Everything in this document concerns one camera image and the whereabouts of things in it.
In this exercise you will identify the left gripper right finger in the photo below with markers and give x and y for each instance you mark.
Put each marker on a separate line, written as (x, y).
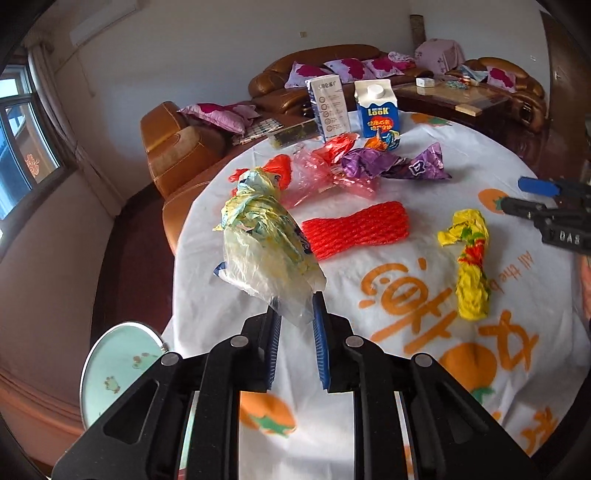
(411, 417)

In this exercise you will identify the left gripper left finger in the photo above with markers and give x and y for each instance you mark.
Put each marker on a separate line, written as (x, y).
(179, 419)

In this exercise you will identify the red foam fruit net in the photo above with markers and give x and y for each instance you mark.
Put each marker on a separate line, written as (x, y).
(380, 224)

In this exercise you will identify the pale yellow plastic bag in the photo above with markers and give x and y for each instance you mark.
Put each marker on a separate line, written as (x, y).
(265, 253)

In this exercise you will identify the mint green trash bin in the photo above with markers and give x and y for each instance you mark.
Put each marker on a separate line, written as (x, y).
(115, 361)

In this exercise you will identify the yellow red crumpled wrapper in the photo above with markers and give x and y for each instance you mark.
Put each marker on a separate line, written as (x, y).
(472, 286)

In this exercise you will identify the brown leather armchair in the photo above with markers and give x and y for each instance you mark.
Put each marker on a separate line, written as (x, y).
(528, 97)

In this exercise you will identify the wooden coffee table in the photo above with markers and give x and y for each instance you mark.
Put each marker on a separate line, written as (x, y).
(477, 107)

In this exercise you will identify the purple snack wrapper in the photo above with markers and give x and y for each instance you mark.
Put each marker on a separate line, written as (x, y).
(366, 163)

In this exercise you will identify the white orange printed tablecloth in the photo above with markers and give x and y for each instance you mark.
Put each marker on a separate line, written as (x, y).
(525, 363)

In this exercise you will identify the orange blue candy wrapper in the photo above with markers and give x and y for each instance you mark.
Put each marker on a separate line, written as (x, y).
(387, 141)

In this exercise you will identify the pink covered chair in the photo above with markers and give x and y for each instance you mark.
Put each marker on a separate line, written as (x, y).
(439, 55)

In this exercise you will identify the blue Look milk carton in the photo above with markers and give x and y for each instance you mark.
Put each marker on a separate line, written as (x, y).
(377, 106)

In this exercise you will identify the pink floral pillow right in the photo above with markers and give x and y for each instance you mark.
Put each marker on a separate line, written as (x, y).
(389, 65)

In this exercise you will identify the pink floral pillow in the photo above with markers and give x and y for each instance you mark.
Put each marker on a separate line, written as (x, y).
(389, 65)
(350, 70)
(301, 73)

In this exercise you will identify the red crumpled foil wrapper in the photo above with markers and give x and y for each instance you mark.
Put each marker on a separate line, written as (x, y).
(332, 151)

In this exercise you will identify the pink cellophane wrapper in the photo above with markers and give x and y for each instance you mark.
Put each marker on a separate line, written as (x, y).
(311, 175)

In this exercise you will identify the pink floral pillow middle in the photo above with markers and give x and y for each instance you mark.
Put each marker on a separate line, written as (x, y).
(350, 70)

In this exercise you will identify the tall white milk carton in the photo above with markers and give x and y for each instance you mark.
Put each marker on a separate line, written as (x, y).
(329, 105)

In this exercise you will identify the dark seaweed snack packet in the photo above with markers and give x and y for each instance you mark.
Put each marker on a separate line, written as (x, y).
(292, 135)

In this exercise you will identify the brown leather chaise sofa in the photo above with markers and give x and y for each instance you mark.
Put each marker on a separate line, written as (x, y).
(182, 160)

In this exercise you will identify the red plastic bag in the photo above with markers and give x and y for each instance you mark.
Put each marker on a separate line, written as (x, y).
(280, 167)

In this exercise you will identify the pink floral pillow left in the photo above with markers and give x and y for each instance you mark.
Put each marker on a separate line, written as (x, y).
(301, 73)

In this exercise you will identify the checkered cloth on sofa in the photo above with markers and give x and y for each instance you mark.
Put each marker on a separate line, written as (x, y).
(256, 131)

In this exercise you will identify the pink pillow on chaise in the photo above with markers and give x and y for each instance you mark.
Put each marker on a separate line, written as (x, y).
(234, 118)

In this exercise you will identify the beige right curtain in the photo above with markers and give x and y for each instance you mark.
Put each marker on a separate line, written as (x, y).
(45, 85)

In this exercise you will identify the window with brown frame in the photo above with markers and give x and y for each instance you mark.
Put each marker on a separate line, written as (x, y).
(33, 164)

